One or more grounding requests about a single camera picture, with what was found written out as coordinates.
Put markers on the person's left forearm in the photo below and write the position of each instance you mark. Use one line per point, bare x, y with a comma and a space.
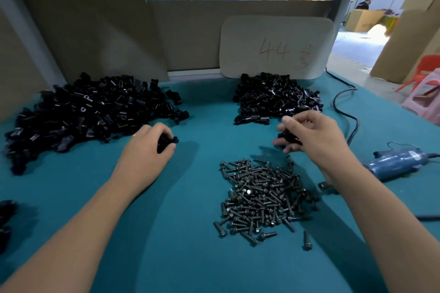
72, 237

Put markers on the black plastic clamp part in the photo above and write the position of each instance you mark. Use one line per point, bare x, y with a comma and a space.
168, 141
288, 135

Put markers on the tall leaning cardboard board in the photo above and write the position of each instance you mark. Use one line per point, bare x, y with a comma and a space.
86, 18

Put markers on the red plastic chair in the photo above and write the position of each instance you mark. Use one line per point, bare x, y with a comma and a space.
421, 69

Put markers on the person's right thumb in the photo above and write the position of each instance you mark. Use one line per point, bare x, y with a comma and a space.
288, 147

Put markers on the pink plastic stool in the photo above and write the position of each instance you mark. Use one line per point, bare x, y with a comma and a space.
428, 97

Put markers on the person's left thumb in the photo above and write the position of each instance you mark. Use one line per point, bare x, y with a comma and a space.
166, 152

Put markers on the person's right hand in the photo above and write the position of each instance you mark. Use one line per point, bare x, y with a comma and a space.
319, 141

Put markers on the single dark flange bolt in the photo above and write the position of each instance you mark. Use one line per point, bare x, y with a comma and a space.
306, 240

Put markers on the rounded cardboard sign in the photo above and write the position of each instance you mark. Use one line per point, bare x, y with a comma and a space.
275, 45

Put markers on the large pile of black clamps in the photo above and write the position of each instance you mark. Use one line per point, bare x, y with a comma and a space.
92, 110

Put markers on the person's right forearm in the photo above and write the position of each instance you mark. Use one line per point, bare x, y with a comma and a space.
388, 220

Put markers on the teal felt table mat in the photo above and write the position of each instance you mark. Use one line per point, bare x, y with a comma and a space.
192, 255

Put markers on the pile of dark metal bolts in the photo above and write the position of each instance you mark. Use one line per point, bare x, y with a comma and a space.
263, 196

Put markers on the person's left hand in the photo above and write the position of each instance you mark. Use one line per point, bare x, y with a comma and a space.
141, 155

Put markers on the blue-grey electric screwdriver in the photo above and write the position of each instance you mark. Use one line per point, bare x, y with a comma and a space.
395, 165

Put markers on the small pile of black clamps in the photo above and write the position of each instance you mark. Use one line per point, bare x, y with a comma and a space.
278, 97

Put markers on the black plastic pieces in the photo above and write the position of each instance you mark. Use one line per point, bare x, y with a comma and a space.
5, 220

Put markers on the brown cardboard box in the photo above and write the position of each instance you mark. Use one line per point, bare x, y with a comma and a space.
364, 20

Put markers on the large folded cardboard sheet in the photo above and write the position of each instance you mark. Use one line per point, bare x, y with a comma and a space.
409, 38

